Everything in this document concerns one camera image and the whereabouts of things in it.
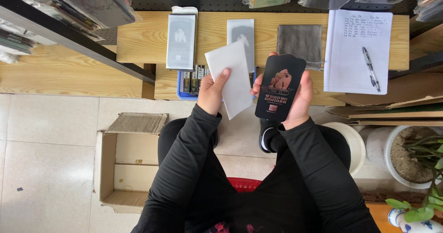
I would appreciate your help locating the person's left hand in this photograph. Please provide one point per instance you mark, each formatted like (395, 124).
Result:
(210, 95)

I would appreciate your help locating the person's right hand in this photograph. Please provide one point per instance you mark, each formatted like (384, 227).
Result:
(300, 103)

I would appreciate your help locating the black screen protector packet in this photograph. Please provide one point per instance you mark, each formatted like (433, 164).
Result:
(280, 87)

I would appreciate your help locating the white paper sleeve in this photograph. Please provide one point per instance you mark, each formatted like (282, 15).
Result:
(231, 77)

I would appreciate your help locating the blue plastic basket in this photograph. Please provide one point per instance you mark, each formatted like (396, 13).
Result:
(188, 85)

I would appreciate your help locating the person's black shoe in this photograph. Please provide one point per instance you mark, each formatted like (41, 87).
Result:
(267, 134)

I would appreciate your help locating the grey microfiber cloth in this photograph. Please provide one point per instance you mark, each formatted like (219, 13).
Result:
(300, 45)

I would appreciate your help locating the stack of grey packets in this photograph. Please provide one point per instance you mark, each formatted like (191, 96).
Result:
(181, 40)

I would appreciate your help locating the grey screen protector packet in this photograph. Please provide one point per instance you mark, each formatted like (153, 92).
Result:
(241, 35)

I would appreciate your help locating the wooden shelf board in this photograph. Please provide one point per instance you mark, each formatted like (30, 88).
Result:
(263, 40)

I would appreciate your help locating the lined paper notepad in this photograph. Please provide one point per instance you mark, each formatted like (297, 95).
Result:
(356, 51)

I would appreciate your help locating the silver ballpoint pen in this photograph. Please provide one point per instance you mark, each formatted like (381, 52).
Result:
(371, 69)

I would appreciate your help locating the red plastic stool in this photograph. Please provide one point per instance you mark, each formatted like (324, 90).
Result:
(244, 183)

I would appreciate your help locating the flat cardboard sheets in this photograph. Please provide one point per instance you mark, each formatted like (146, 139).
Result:
(398, 101)

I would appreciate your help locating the open cardboard box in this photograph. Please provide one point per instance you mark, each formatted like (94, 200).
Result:
(126, 163)

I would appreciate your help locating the white plant pot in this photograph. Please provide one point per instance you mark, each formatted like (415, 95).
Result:
(401, 156)

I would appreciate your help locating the green potted plant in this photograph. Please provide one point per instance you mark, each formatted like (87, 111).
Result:
(425, 177)

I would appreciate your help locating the blue white ceramic vase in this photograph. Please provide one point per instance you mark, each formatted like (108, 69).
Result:
(413, 222)

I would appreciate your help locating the rack of packaged phone cases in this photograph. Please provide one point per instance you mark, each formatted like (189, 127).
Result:
(62, 14)

